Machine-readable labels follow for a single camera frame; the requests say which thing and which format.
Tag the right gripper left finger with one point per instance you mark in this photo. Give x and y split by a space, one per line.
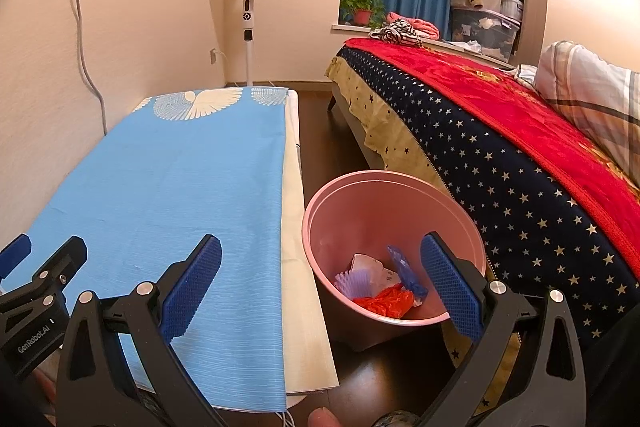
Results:
117 366

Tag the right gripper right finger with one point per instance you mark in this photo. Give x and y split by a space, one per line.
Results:
546 386

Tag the purple foam net sleeve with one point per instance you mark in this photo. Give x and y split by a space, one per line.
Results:
354 284

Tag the pink plastic trash bin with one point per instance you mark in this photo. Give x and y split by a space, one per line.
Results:
364 212

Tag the right hand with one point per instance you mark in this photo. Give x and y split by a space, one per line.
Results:
322 417

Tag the navy star bed sheet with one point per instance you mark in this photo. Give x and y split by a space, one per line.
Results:
529 249

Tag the blue plastic wrapper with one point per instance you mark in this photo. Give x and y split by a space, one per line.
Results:
407 276

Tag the orange plastic bag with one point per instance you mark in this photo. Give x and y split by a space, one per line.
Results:
393 302

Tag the crumpled white tissue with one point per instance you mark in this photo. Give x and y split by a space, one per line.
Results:
380 277

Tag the white foam table pad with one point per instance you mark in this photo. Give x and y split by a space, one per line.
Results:
307 356

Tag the red blanket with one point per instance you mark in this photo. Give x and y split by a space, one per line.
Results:
464 113

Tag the blue crane pattern cloth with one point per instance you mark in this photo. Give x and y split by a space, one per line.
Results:
179 167

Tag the plaid pillow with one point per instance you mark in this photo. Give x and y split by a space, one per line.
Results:
599 98

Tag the clear plastic storage box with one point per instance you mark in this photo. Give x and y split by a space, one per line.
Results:
493 32

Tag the pink clothing pile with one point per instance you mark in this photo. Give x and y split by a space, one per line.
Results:
428 29

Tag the zebra pattern cloth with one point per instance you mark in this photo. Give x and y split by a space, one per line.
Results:
399 32

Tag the potted green plant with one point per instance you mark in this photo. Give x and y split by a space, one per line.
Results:
363 13

